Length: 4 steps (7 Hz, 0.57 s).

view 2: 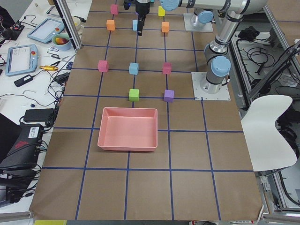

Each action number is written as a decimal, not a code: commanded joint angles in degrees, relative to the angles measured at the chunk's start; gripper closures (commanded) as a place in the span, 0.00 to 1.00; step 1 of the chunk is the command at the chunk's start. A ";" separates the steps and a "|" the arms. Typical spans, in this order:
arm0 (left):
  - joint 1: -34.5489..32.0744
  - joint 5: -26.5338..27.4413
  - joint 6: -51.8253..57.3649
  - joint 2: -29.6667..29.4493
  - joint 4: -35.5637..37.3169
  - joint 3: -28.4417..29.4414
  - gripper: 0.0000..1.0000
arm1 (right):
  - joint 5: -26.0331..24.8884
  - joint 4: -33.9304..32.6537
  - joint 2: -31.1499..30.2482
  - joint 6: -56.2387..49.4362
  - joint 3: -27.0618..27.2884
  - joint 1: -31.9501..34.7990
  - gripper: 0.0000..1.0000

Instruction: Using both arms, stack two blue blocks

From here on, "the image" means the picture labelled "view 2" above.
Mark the white cup with lemon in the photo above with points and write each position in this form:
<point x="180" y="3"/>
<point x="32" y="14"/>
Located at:
<point x="78" y="26"/>

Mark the black power brick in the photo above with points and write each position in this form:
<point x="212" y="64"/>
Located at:
<point x="38" y="115"/>

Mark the teach pendant tablet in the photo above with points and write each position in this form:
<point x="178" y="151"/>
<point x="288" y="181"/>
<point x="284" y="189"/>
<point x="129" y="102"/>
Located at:
<point x="21" y="60"/>
<point x="46" y="30"/>

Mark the aluminium frame post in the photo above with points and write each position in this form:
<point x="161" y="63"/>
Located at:
<point x="65" y="15"/>

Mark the black computer box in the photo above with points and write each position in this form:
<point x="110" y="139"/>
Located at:
<point x="19" y="147"/>

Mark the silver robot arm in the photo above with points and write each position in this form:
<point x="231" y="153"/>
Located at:
<point x="200" y="20"/>
<point x="218" y="65"/>

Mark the white chair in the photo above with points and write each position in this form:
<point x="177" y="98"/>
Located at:
<point x="267" y="148"/>

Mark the green foam block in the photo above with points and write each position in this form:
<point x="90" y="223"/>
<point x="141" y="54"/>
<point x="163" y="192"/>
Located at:
<point x="133" y="95"/>

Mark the bowl with fruit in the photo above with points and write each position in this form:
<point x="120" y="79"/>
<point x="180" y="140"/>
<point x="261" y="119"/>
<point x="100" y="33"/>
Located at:
<point x="61" y="41"/>

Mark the pink foam block far side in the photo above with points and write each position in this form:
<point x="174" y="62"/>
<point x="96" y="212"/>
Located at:
<point x="103" y="66"/>

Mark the purple foam block near tray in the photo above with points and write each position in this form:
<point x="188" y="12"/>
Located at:
<point x="169" y="96"/>

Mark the pink plastic tray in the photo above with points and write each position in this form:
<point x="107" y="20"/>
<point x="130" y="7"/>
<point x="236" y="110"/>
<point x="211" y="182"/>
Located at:
<point x="128" y="129"/>

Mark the light blue foam block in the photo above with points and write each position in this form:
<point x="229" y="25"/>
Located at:
<point x="135" y="25"/>
<point x="133" y="68"/>

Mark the pink foam block far corner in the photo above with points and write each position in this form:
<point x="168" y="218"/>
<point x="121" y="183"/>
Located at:
<point x="114" y="9"/>

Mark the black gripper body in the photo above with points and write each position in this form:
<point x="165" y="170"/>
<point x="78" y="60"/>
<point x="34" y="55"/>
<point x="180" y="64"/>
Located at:
<point x="141" y="9"/>

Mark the yellow foam block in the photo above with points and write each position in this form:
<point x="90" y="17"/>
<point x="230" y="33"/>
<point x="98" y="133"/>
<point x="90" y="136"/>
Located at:
<point x="161" y="11"/>

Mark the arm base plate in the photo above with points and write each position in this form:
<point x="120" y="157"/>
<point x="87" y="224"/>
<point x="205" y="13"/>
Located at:
<point x="193" y="25"/>
<point x="203" y="90"/>

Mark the pink foam block near base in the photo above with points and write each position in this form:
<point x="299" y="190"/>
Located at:
<point x="167" y="68"/>

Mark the orange screwdriver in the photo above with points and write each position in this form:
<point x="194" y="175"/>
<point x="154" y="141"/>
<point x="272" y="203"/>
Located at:
<point x="49" y="68"/>

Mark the orange foam block far side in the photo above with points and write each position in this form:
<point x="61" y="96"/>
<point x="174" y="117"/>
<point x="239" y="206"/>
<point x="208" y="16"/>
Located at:
<point x="110" y="25"/>

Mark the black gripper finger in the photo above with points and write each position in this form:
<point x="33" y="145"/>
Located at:
<point x="140" y="24"/>

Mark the orange foam block near base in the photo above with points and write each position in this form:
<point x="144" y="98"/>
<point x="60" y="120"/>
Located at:
<point x="165" y="26"/>

